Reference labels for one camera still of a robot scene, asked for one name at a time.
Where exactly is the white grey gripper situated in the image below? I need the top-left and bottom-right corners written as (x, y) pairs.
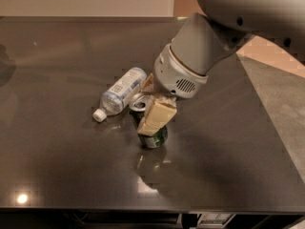
top-left (137, 44), bottom-right (208, 135)

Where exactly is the green soda can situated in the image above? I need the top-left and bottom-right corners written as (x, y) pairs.
top-left (129, 93), bottom-right (168, 149)

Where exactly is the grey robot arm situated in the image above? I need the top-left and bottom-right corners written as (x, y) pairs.
top-left (137, 0), bottom-right (305, 136)

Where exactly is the clear plastic water bottle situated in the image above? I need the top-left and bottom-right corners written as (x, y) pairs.
top-left (92, 67), bottom-right (147, 122)

